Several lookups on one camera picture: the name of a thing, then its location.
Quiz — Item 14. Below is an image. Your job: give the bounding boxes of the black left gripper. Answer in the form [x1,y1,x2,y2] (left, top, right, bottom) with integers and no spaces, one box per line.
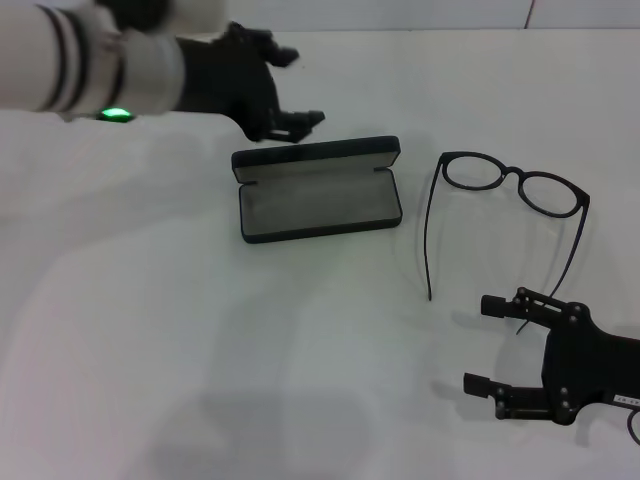
[177,22,326,145]

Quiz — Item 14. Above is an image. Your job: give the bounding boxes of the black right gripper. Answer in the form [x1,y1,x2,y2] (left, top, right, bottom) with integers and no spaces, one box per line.
[463,286,640,428]

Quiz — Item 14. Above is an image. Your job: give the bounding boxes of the black glasses case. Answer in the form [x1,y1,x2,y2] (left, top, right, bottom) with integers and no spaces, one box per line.
[230,135,404,245]

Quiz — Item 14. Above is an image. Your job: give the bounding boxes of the black glasses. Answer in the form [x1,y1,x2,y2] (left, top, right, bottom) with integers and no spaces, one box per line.
[423,151,591,336]

